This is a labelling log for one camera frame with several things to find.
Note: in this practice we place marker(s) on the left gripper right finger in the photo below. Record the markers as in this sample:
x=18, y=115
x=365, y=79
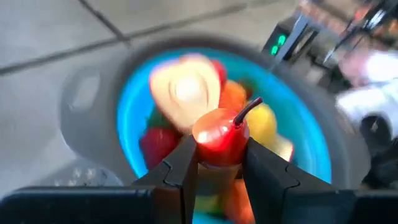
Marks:
x=311, y=205

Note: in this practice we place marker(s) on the black box with green lights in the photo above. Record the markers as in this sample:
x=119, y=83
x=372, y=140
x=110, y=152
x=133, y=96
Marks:
x=280, y=43

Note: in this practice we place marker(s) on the blue collapsible colander bowl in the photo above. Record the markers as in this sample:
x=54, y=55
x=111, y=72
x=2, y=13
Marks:
x=133, y=109

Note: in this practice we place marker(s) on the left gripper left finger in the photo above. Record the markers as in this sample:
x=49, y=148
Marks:
x=93, y=205

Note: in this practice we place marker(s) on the red toy pear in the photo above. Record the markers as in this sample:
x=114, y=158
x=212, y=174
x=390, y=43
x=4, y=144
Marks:
x=217, y=140

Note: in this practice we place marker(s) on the red toy strawberry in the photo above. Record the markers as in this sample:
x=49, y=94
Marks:
x=158, y=143

